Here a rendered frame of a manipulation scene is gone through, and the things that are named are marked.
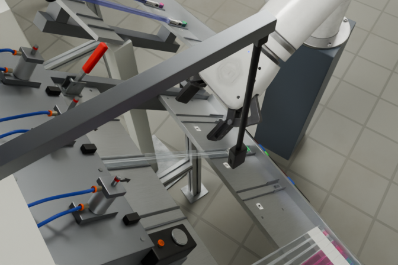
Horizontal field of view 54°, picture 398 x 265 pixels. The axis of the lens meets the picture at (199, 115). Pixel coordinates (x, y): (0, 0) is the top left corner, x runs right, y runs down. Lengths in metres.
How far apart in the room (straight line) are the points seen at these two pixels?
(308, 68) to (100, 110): 1.07
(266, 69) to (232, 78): 0.06
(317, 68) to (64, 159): 0.95
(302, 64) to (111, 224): 0.97
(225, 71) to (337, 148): 1.32
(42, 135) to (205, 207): 1.42
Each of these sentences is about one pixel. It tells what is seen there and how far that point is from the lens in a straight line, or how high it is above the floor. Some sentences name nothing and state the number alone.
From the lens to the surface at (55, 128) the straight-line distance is 0.29.
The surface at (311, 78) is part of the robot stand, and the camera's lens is 1.33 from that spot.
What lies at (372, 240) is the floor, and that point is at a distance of 1.78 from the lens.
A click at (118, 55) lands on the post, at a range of 1.06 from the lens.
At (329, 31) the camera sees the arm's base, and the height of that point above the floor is 0.74.
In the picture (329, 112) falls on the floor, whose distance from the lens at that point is 1.98.
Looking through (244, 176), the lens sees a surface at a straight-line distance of 0.86.
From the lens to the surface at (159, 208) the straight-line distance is 0.61.
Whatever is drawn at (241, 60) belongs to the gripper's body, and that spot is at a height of 1.12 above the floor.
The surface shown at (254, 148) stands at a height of 0.73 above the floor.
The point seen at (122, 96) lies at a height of 1.35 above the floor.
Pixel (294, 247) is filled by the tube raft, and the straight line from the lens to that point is 0.78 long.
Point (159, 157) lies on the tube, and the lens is 0.68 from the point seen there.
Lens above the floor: 1.58
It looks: 58 degrees down
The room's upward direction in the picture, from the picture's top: straight up
